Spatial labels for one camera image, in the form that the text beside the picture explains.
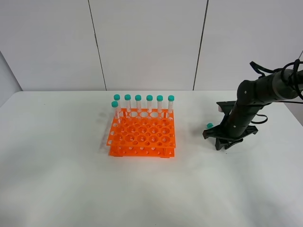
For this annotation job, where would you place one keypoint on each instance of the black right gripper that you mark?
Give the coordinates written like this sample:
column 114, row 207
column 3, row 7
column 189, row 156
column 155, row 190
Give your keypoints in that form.
column 235, row 125

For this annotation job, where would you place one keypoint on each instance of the teal-capped test tube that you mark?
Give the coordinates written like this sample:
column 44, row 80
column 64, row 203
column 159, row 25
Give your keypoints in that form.
column 209, row 125

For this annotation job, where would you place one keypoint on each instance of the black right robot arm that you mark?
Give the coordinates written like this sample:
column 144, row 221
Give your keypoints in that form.
column 252, row 96

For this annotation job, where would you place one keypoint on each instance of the orange test tube rack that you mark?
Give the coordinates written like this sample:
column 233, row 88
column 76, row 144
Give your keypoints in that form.
column 142, row 134

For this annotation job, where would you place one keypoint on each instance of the second row tube left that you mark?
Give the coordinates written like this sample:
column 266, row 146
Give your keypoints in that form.
column 115, row 111

